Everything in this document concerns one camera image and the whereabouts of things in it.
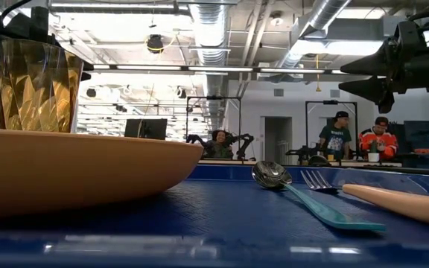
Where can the silver ventilation duct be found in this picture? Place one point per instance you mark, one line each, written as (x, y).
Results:
(326, 15)
(210, 30)

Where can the black background robot arm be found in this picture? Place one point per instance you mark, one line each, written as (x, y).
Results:
(246, 141)
(300, 152)
(194, 138)

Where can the person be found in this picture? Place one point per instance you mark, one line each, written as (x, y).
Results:
(386, 143)
(220, 147)
(335, 139)

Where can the wooden background table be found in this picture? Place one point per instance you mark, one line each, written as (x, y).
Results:
(352, 164)
(237, 162)

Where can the black cabinet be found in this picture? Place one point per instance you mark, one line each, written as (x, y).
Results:
(421, 134)

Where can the grey door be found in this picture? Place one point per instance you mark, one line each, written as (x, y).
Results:
(278, 141)

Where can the black domed object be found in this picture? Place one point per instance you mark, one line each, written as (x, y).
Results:
(318, 161)

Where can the black metal rig frame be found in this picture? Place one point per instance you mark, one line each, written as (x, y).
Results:
(330, 102)
(214, 97)

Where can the long ceiling light bar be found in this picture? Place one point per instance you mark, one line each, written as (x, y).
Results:
(218, 69)

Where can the small orange box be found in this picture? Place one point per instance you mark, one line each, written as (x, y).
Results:
(422, 151)

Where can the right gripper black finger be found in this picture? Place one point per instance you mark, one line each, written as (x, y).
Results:
(371, 66)
(374, 88)

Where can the blue plastic tray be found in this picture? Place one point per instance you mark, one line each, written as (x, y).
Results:
(237, 216)

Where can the amber faceted plastic cup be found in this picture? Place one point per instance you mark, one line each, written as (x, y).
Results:
(39, 89)

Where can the black ceiling device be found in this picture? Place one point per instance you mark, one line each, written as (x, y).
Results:
(155, 42)

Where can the black computer monitor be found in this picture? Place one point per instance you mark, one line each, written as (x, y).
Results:
(147, 128)

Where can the orange plate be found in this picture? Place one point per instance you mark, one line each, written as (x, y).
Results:
(88, 171)

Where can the small plant in white pot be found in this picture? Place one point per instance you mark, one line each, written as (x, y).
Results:
(373, 157)

